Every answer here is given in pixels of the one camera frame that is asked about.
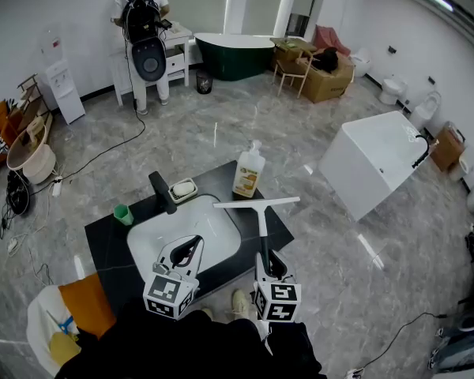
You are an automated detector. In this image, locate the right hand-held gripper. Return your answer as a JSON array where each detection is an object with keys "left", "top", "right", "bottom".
[{"left": 253, "top": 250, "right": 303, "bottom": 324}]

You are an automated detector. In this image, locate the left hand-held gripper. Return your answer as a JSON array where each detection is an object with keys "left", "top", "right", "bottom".
[{"left": 142, "top": 235, "right": 205, "bottom": 321}]

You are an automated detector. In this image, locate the white squeegee with black handle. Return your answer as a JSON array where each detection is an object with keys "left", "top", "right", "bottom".
[{"left": 213, "top": 196, "right": 302, "bottom": 270}]

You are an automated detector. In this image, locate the person's right forearm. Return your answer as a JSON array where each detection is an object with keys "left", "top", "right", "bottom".
[{"left": 260, "top": 319, "right": 325, "bottom": 379}]

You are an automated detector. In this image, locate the person's left forearm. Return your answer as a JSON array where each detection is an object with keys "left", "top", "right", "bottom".
[{"left": 118, "top": 297, "right": 191, "bottom": 333}]

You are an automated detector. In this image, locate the white sink basin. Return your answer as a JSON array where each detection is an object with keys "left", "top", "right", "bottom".
[{"left": 126, "top": 194, "right": 243, "bottom": 288}]

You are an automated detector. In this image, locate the person's right shoe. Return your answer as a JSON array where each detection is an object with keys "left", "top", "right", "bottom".
[{"left": 231, "top": 288, "right": 258, "bottom": 321}]

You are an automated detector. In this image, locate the white soap dish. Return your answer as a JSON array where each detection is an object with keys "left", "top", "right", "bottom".
[{"left": 168, "top": 177, "right": 199, "bottom": 205}]

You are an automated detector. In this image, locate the green cup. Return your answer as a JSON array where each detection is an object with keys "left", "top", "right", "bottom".
[{"left": 113, "top": 204, "right": 135, "bottom": 227}]

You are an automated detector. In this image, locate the black stone vanity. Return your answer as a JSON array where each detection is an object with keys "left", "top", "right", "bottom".
[{"left": 84, "top": 159, "right": 295, "bottom": 316}]

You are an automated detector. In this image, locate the white soap bar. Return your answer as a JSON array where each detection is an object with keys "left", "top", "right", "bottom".
[{"left": 172, "top": 181, "right": 196, "bottom": 198}]

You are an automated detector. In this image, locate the black sink faucet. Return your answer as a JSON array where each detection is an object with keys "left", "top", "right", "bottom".
[{"left": 148, "top": 170, "right": 179, "bottom": 216}]

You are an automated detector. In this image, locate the person's black clothing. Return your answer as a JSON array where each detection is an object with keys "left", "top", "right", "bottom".
[{"left": 58, "top": 310, "right": 270, "bottom": 379}]

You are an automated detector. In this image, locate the orange label pump bottle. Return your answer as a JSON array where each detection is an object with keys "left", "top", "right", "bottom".
[{"left": 231, "top": 139, "right": 267, "bottom": 201}]

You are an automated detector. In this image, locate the orange cushion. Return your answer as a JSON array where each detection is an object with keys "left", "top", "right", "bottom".
[{"left": 58, "top": 272, "right": 118, "bottom": 340}]

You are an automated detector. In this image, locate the blue plastic tool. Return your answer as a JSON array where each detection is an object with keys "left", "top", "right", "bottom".
[{"left": 46, "top": 310, "right": 76, "bottom": 336}]

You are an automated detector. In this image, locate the yellow cloth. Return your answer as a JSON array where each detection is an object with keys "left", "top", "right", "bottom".
[{"left": 48, "top": 331, "right": 82, "bottom": 367}]

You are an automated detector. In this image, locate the white laundry bag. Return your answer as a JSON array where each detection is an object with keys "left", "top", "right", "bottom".
[{"left": 24, "top": 283, "right": 85, "bottom": 379}]

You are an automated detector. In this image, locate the round beige side table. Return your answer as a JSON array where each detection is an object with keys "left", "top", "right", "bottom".
[{"left": 5, "top": 116, "right": 58, "bottom": 186}]

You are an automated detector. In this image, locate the black wastebasket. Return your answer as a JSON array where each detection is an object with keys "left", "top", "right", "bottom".
[{"left": 194, "top": 69, "right": 215, "bottom": 96}]

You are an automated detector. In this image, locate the black bathtub faucet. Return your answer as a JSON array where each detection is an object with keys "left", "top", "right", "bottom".
[{"left": 411, "top": 133, "right": 432, "bottom": 170}]

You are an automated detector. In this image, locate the large cardboard box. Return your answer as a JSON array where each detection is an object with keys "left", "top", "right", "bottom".
[{"left": 269, "top": 36, "right": 356, "bottom": 104}]

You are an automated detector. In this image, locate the white desk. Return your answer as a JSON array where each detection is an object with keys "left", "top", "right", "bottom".
[{"left": 109, "top": 24, "right": 193, "bottom": 108}]

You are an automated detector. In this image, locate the wooden chair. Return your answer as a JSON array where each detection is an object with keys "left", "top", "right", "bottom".
[{"left": 272, "top": 51, "right": 315, "bottom": 100}]

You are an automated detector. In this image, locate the green bathtub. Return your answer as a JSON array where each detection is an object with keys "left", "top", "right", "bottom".
[{"left": 194, "top": 32, "right": 277, "bottom": 82}]

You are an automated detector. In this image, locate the white water dispenser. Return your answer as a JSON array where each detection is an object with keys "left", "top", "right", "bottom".
[{"left": 39, "top": 27, "right": 87, "bottom": 126}]

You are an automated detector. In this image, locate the small cardboard box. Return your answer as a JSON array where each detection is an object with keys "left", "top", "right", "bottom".
[{"left": 430, "top": 121, "right": 467, "bottom": 174}]

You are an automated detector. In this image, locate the metal shelf rack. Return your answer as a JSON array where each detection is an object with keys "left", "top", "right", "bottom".
[{"left": 17, "top": 73, "right": 53, "bottom": 134}]

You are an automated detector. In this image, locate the black bag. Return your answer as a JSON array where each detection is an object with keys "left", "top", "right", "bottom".
[{"left": 311, "top": 46, "right": 340, "bottom": 75}]

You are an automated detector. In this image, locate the pink cloth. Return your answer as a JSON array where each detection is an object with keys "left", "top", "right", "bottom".
[{"left": 313, "top": 24, "right": 352, "bottom": 57}]

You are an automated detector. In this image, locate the black floor cable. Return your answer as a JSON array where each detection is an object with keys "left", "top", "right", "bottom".
[
  {"left": 354, "top": 311, "right": 448, "bottom": 375},
  {"left": 57, "top": 98, "right": 148, "bottom": 183}
]

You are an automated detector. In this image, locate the white floor cable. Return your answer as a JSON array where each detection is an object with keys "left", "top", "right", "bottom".
[{"left": 0, "top": 195, "right": 55, "bottom": 288}]

